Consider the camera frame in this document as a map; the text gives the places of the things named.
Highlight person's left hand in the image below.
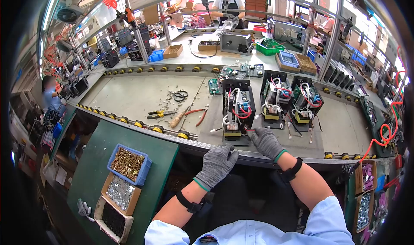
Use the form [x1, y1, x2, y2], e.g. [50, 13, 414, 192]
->
[193, 144, 240, 192]

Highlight person's right hand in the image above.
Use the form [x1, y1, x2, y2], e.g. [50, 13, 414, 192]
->
[247, 127, 288, 163]

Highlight person's right fingers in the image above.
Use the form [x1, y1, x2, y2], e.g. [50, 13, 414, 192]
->
[253, 127, 275, 140]

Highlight person's left fingers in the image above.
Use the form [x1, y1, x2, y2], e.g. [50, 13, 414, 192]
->
[207, 144, 235, 157]

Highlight person's left thumb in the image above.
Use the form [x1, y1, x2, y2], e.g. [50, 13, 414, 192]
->
[226, 150, 240, 168]

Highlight black power unit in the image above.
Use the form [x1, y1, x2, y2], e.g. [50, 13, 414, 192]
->
[221, 79, 257, 147]
[259, 70, 293, 130]
[289, 76, 325, 132]

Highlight person's legs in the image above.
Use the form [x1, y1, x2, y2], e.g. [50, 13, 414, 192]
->
[184, 169, 303, 234]

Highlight black wrist band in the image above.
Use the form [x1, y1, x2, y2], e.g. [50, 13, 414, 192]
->
[279, 157, 304, 183]
[176, 191, 206, 213]

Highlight black control panel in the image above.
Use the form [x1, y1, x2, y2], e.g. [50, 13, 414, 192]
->
[248, 64, 265, 78]

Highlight green circuit board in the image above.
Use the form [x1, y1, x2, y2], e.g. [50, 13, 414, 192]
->
[208, 78, 221, 96]

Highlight circuit board with knobs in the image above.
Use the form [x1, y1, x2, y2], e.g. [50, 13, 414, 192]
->
[219, 66, 248, 81]

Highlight scattered small metal parts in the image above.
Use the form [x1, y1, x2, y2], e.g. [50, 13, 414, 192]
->
[158, 90, 177, 112]

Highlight blue bin in carton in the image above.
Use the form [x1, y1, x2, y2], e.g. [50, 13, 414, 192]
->
[274, 50, 301, 73]

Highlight person's body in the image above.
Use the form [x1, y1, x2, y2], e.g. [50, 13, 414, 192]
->
[144, 196, 356, 245]

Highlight carton of small parts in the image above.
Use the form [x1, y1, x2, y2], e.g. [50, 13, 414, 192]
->
[295, 53, 318, 76]

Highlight green plastic bin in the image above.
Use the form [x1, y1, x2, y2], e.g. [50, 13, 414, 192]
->
[255, 37, 286, 57]

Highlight row of gray units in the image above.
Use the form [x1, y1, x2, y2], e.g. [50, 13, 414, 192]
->
[323, 59, 357, 90]

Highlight blue bin of brass screws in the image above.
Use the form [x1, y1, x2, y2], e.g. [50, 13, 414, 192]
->
[107, 143, 153, 187]

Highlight flat cardboard box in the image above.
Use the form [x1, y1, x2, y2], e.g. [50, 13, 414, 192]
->
[198, 40, 221, 52]

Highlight large gray metal case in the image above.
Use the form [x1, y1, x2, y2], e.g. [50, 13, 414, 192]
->
[268, 17, 307, 46]

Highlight open cardboard box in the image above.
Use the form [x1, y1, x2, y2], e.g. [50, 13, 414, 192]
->
[163, 44, 184, 59]

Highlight carton of silver washers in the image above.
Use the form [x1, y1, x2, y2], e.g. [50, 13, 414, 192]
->
[100, 172, 142, 216]

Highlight carton of purple parts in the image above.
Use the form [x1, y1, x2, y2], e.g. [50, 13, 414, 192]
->
[354, 160, 378, 196]

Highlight small blue plastic bin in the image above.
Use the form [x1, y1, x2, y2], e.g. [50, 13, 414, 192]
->
[148, 49, 166, 63]

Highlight green work board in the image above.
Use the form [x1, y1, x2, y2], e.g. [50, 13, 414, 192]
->
[67, 119, 180, 245]

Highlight carton of silver nuts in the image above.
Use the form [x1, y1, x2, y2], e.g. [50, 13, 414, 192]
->
[352, 190, 375, 234]

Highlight carton of black screws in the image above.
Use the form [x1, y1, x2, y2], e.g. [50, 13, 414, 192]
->
[93, 195, 134, 244]

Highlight black hanging electric screwdriver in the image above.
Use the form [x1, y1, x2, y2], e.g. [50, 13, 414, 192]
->
[197, 0, 215, 27]

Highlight white glove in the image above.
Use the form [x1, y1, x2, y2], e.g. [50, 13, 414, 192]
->
[77, 198, 95, 222]

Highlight orange hanging electric screwdriver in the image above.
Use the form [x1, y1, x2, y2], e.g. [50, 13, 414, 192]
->
[120, 0, 139, 28]

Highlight black fan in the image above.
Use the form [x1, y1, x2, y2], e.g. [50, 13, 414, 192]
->
[56, 4, 85, 24]

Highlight red handled pliers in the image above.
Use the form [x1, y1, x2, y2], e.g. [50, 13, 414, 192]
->
[184, 104, 210, 127]

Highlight wooden handled tool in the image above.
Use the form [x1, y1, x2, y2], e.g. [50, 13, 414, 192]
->
[169, 104, 193, 129]

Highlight black handled scissors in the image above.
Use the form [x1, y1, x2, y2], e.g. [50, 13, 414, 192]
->
[168, 90, 189, 103]

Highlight yellow black handled pliers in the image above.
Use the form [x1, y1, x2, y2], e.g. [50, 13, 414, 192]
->
[147, 110, 179, 120]

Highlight rail with yellow rollers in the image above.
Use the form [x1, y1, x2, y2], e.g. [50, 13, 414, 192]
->
[102, 65, 222, 76]
[76, 103, 199, 141]

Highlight red coiled air hose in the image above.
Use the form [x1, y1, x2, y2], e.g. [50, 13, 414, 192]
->
[349, 70, 409, 174]

